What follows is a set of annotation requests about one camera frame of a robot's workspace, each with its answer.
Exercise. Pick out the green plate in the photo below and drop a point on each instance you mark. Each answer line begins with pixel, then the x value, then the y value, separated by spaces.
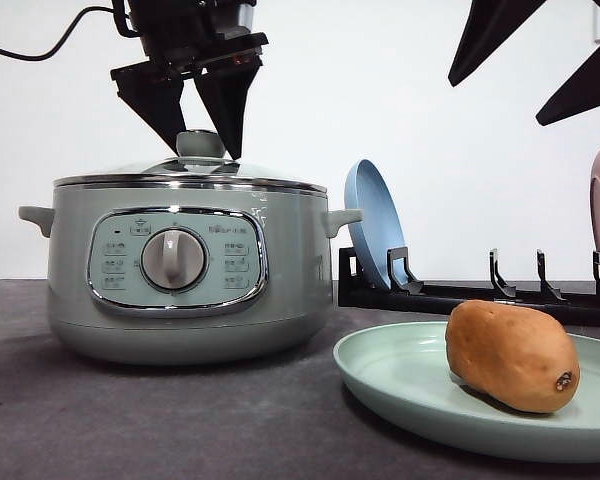
pixel 397 375

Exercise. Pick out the green electric steamer pot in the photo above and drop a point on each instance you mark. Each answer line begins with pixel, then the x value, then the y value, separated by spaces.
pixel 188 268

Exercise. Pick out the white wall socket right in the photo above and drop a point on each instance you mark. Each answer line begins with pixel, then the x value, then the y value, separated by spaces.
pixel 596 25

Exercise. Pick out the brown potato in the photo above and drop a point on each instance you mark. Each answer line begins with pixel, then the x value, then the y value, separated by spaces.
pixel 511 358

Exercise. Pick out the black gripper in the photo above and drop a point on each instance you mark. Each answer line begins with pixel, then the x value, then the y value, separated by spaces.
pixel 194 35

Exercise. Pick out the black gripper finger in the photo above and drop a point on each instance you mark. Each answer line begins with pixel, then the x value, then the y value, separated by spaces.
pixel 579 93
pixel 489 24

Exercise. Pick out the black plate rack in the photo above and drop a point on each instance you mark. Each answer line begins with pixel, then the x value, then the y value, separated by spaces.
pixel 406 293

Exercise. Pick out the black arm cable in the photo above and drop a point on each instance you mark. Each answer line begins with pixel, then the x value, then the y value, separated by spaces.
pixel 66 35

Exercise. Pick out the glass steamer lid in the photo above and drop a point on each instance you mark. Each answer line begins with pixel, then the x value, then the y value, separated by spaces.
pixel 201 159

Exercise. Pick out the blue plate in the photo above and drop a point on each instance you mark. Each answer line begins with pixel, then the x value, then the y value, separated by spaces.
pixel 381 230

